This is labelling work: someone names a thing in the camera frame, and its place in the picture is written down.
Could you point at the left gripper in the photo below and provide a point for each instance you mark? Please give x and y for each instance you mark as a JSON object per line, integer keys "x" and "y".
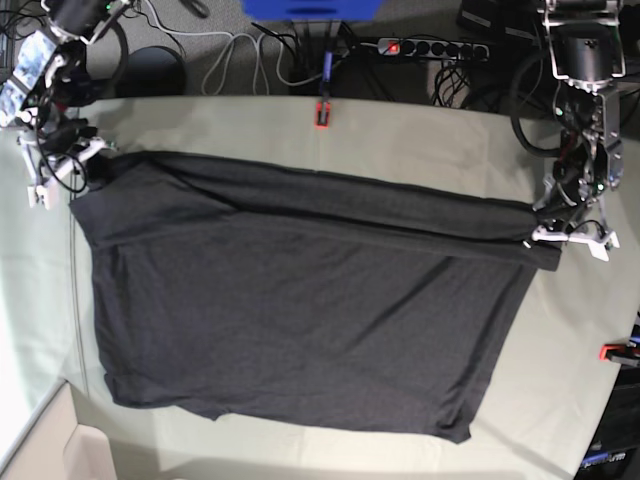
{"x": 594, "y": 234}

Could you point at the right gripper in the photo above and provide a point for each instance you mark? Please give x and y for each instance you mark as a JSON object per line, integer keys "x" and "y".
{"x": 53, "y": 173}

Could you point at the black t-shirt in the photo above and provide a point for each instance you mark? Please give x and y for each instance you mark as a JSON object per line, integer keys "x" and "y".
{"x": 225, "y": 286}

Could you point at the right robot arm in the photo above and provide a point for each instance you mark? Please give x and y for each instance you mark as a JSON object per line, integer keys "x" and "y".
{"x": 50, "y": 84}

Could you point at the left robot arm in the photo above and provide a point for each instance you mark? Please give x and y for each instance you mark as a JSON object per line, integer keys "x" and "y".
{"x": 584, "y": 51}

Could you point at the right black orange clamp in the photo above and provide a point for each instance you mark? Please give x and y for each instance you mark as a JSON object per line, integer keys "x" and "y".
{"x": 625, "y": 354}

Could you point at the black orange clamp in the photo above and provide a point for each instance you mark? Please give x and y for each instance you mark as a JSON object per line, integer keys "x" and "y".
{"x": 625, "y": 354}
{"x": 323, "y": 106}

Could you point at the round black stool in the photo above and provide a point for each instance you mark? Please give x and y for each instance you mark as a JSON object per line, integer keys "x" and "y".
{"x": 152, "y": 72}

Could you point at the black power strip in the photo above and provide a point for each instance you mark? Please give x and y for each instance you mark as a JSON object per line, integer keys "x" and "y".
{"x": 433, "y": 49}

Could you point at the cardboard box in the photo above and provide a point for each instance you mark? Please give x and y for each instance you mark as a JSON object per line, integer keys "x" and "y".
{"x": 55, "y": 445}

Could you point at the middle black orange clamp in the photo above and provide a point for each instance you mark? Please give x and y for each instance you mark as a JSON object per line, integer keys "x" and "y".
{"x": 323, "y": 106}

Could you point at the blue plastic box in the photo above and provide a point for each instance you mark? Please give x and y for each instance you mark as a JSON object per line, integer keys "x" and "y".
{"x": 359, "y": 10}

